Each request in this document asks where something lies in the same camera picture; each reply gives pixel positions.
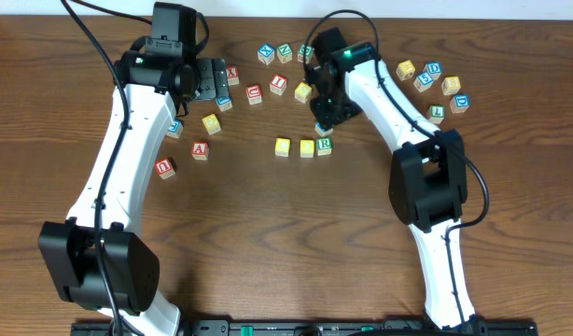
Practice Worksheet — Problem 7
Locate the blue d block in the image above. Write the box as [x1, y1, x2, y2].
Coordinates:
[450, 94, 470, 114]
[424, 62, 442, 80]

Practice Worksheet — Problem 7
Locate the red Y block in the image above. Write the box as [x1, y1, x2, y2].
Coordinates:
[227, 66, 240, 86]

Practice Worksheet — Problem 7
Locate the red U block upper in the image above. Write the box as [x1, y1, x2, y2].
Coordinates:
[245, 84, 262, 105]

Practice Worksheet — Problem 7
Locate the green R block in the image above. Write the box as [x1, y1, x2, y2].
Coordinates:
[316, 137, 333, 156]

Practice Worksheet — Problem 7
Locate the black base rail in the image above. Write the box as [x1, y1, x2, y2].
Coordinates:
[70, 318, 539, 336]

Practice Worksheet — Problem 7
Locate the black cable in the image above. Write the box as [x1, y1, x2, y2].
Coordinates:
[302, 9, 491, 328]
[57, 0, 211, 336]

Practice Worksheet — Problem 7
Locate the red U block lower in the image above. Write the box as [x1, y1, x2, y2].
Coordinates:
[154, 158, 175, 179]

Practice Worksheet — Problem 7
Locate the yellow block centre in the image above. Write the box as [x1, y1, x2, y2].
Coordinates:
[294, 82, 313, 104]

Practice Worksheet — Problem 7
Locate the yellow block far right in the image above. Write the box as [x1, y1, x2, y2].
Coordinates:
[441, 76, 461, 96]

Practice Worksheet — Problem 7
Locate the yellow block right upper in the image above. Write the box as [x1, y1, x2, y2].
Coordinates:
[396, 60, 415, 81]

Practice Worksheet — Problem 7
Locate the red A block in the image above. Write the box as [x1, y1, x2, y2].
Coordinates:
[191, 142, 210, 161]

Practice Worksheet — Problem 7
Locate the red u block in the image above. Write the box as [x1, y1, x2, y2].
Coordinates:
[245, 84, 262, 105]
[154, 158, 175, 179]

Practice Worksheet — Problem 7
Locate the blue S block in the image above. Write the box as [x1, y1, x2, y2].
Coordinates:
[413, 72, 434, 92]

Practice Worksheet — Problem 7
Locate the blue L block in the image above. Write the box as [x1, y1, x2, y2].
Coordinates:
[314, 122, 334, 137]

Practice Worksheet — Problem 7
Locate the blue D block lower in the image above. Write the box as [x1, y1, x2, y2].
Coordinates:
[450, 94, 470, 114]

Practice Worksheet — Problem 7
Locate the green N block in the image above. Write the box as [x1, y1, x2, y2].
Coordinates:
[276, 43, 293, 63]

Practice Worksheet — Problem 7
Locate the blue T block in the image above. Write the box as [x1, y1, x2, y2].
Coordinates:
[166, 119, 184, 139]

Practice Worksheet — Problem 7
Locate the blue D block upper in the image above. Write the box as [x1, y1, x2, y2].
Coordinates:
[424, 62, 442, 80]

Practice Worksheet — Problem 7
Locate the right black cable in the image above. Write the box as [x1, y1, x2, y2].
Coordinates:
[302, 9, 491, 328]

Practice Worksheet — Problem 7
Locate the yellow O block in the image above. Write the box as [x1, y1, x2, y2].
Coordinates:
[300, 139, 315, 158]

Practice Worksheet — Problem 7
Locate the yellow block left lower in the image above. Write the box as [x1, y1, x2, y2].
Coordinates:
[202, 114, 221, 135]

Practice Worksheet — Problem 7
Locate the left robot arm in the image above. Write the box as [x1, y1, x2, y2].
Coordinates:
[38, 2, 229, 335]

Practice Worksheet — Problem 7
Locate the green L block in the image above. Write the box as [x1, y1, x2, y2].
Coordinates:
[426, 105, 446, 124]

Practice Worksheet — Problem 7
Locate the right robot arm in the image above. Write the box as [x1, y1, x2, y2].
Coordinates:
[304, 28, 475, 329]

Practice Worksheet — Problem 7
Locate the green B block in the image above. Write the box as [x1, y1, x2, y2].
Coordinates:
[297, 44, 314, 63]

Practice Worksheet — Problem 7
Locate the yellow C block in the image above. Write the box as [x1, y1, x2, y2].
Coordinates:
[274, 137, 291, 157]

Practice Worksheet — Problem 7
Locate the red I block left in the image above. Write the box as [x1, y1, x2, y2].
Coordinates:
[269, 75, 287, 95]

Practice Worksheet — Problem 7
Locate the left black cable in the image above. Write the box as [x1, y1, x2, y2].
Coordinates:
[57, 0, 211, 336]

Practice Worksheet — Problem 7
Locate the blue P block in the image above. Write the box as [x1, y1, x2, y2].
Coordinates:
[216, 97, 232, 112]

